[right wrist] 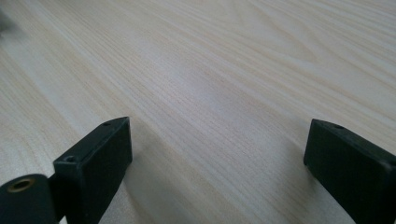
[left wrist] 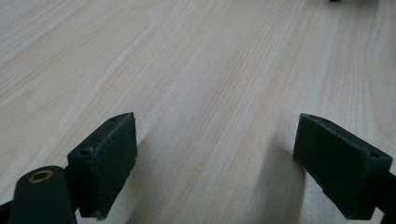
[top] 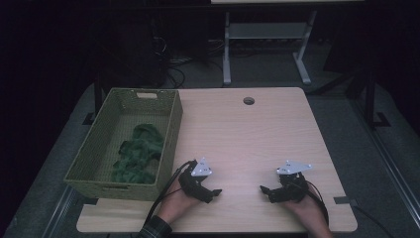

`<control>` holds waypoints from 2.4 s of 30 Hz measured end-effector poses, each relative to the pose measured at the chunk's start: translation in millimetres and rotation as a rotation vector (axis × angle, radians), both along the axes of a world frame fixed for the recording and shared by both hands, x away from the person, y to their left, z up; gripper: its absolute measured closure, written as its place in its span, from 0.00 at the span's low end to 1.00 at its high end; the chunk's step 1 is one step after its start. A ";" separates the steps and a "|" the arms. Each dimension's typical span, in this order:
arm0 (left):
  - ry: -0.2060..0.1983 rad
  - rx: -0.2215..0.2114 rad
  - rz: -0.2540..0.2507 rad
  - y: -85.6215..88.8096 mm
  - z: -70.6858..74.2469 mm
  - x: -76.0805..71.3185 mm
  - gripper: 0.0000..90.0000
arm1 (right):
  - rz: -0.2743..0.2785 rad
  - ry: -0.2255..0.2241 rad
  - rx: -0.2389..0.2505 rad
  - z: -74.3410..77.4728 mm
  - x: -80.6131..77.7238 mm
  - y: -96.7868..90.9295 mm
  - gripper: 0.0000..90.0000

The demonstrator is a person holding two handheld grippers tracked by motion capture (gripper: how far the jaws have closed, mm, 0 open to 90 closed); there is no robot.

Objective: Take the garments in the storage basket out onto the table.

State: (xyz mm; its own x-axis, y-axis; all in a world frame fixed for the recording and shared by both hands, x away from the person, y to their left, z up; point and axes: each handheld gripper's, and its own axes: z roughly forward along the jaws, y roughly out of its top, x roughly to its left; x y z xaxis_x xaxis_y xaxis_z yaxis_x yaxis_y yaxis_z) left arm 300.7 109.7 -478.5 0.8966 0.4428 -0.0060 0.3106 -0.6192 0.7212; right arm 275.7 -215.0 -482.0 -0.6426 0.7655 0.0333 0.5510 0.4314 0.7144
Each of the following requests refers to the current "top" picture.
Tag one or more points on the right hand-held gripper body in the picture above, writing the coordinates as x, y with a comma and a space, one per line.
294, 188

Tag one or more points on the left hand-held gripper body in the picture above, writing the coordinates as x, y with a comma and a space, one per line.
194, 186

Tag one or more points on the green fleece garment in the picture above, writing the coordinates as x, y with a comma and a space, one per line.
138, 155

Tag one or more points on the green woven basket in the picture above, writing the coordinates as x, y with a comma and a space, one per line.
99, 148

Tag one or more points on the person's left hand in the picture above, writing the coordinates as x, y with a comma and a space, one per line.
175, 205

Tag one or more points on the person's right hand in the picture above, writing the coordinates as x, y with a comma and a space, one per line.
308, 211

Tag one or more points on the grey tape piece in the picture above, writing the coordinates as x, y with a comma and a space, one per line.
343, 200

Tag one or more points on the grey table grommet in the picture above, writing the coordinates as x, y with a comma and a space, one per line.
248, 100

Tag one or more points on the black stand leg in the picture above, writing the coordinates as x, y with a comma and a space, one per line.
371, 99
97, 99

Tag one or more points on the metal floor rail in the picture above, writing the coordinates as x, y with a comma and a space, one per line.
389, 172
57, 211

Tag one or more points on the white metal table frame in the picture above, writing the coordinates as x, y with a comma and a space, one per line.
264, 31

